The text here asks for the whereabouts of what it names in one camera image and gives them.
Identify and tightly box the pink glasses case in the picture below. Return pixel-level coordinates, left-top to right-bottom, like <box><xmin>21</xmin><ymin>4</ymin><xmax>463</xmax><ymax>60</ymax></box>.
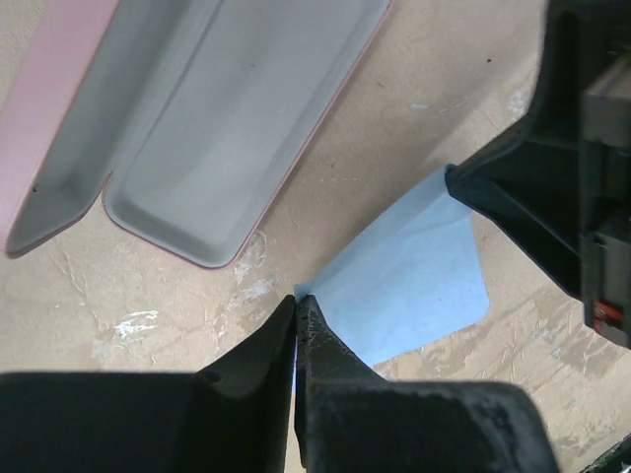
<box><xmin>1</xmin><ymin>1</ymin><xmax>390</xmax><ymax>268</ymax></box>

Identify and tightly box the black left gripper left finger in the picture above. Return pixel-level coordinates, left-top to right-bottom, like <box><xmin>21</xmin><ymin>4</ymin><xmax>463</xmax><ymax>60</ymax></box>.
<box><xmin>1</xmin><ymin>297</ymin><xmax>297</xmax><ymax>472</ymax></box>

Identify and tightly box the blue cleaning cloth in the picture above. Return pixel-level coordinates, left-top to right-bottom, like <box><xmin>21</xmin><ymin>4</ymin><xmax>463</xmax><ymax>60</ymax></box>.
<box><xmin>294</xmin><ymin>169</ymin><xmax>489</xmax><ymax>367</ymax></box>

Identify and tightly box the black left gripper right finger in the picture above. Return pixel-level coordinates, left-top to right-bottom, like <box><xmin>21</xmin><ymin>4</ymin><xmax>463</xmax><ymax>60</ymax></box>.
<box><xmin>295</xmin><ymin>296</ymin><xmax>559</xmax><ymax>472</ymax></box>

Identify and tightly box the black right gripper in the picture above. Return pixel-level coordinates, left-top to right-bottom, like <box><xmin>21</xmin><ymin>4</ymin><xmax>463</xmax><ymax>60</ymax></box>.
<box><xmin>446</xmin><ymin>1</ymin><xmax>630</xmax><ymax>345</ymax></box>

